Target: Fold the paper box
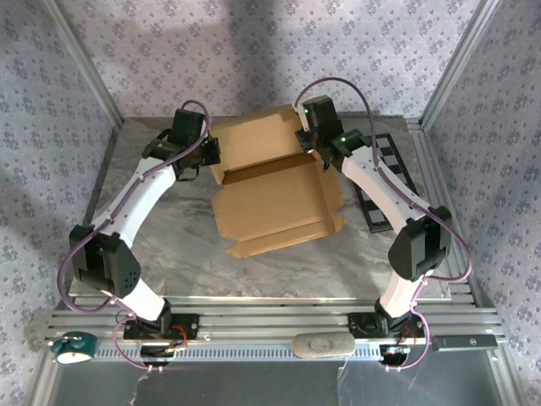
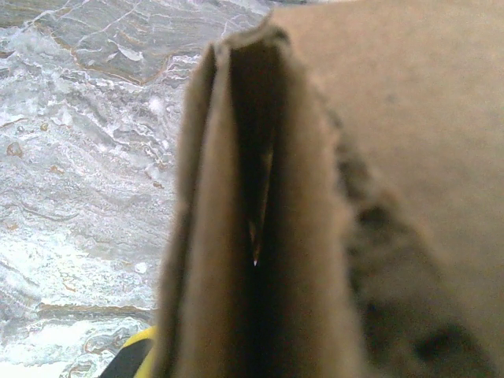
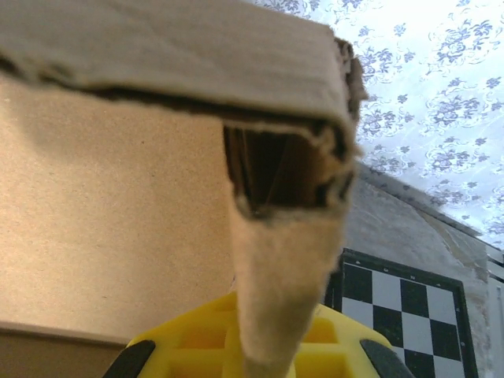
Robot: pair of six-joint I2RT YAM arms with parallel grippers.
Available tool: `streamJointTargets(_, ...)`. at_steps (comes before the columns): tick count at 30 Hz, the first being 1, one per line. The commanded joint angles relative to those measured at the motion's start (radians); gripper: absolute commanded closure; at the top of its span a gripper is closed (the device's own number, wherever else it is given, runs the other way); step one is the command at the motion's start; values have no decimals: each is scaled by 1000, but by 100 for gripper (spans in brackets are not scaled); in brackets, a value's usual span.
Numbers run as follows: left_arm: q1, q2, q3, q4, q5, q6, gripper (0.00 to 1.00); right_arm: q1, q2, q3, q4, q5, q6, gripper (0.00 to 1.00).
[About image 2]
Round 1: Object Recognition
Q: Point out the brown cardboard box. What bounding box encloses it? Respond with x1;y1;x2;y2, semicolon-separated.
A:
151;0;504;378

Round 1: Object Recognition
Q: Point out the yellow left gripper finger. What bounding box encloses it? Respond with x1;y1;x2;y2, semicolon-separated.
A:
102;324;159;378

